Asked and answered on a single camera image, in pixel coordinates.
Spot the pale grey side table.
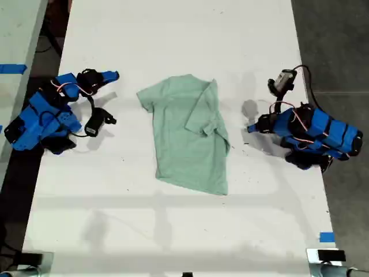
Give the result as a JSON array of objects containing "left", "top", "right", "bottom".
[{"left": 0, "top": 0, "right": 49, "bottom": 179}]

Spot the red and white wire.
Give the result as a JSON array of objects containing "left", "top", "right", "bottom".
[
  {"left": 50, "top": 78, "right": 93, "bottom": 98},
  {"left": 269, "top": 100, "right": 311, "bottom": 132}
]

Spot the black and grey camera box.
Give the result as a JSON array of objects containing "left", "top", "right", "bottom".
[{"left": 268, "top": 69, "right": 298, "bottom": 96}]

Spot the pale green T-shirt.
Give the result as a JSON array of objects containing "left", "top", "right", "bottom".
[{"left": 136, "top": 73, "right": 231, "bottom": 196}]

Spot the black floor cable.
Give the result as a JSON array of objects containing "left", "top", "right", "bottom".
[{"left": 36, "top": 27, "right": 63, "bottom": 55}]

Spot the silver clamp with black block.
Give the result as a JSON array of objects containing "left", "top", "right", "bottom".
[
  {"left": 306, "top": 248, "right": 347, "bottom": 277},
  {"left": 20, "top": 251, "right": 55, "bottom": 277}
]

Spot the long blue tape strip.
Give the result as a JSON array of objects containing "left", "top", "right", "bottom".
[{"left": 0, "top": 63, "right": 28, "bottom": 74}]

